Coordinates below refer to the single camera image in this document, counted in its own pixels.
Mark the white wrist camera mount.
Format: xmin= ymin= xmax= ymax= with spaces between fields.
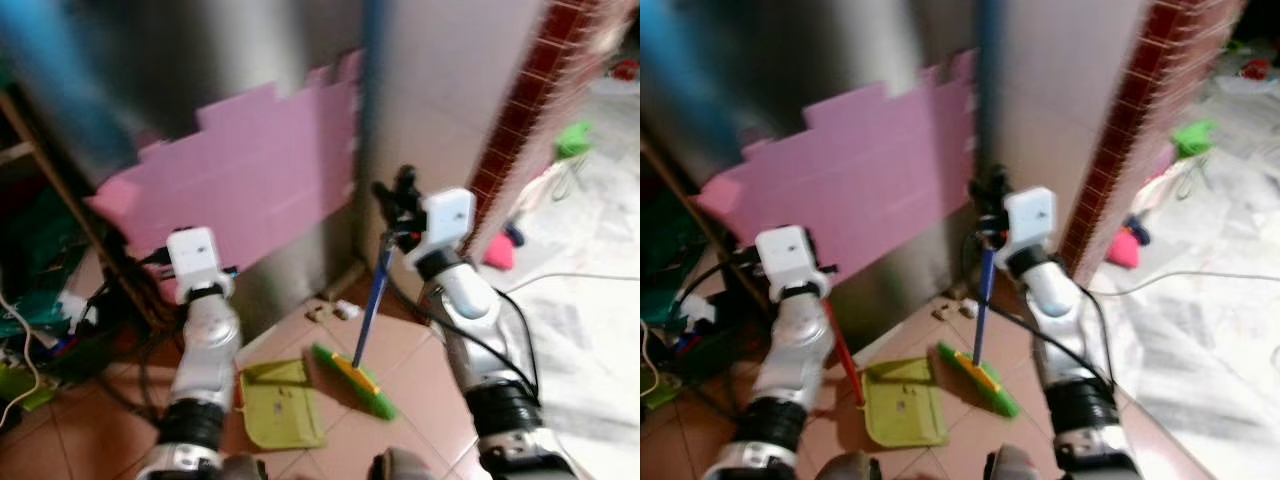
xmin=165 ymin=227 xmax=239 ymax=304
xmin=1000 ymin=187 xmax=1059 ymax=263
xmin=755 ymin=225 xmax=836 ymax=301
xmin=405 ymin=188 xmax=477 ymax=271

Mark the blue vertical pipe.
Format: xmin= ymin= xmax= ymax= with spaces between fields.
xmin=978 ymin=0 xmax=1004 ymax=176
xmin=360 ymin=0 xmax=391 ymax=216

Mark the green dustpan red handle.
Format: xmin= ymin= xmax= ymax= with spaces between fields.
xmin=238 ymin=358 xmax=329 ymax=451
xmin=823 ymin=298 xmax=951 ymax=449

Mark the grey robot right foot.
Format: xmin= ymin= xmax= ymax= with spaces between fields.
xmin=985 ymin=445 xmax=1041 ymax=480
xmin=368 ymin=448 xmax=433 ymax=480

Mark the silver steel refrigerator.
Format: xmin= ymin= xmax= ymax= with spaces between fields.
xmin=20 ymin=0 xmax=373 ymax=341
xmin=655 ymin=0 xmax=986 ymax=341

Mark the thin white floor cable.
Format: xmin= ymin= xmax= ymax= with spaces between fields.
xmin=1090 ymin=270 xmax=1280 ymax=296
xmin=505 ymin=272 xmax=641 ymax=296

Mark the green broom blue handle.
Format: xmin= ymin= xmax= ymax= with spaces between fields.
xmin=310 ymin=235 xmax=399 ymax=421
xmin=937 ymin=243 xmax=1022 ymax=419

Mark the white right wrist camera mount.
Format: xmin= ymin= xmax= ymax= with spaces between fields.
xmin=405 ymin=188 xmax=477 ymax=271
xmin=1000 ymin=187 xmax=1059 ymax=263

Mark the green plastic toy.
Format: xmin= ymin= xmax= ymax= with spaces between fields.
xmin=553 ymin=120 xmax=593 ymax=161
xmin=1172 ymin=120 xmax=1219 ymax=161

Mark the pink foam sheet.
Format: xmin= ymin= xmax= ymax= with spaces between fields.
xmin=695 ymin=48 xmax=979 ymax=279
xmin=85 ymin=48 xmax=363 ymax=273

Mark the pink and blue soft item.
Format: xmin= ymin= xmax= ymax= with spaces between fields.
xmin=1105 ymin=215 xmax=1151 ymax=269
xmin=483 ymin=222 xmax=526 ymax=271

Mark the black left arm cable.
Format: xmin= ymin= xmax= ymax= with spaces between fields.
xmin=678 ymin=258 xmax=771 ymax=331
xmin=95 ymin=250 xmax=171 ymax=331

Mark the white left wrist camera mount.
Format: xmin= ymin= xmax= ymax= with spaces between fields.
xmin=755 ymin=225 xmax=836 ymax=301
xmin=165 ymin=227 xmax=239 ymax=304

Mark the metal shelf rack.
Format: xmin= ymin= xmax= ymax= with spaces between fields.
xmin=0 ymin=90 xmax=171 ymax=336
xmin=640 ymin=140 xmax=736 ymax=291

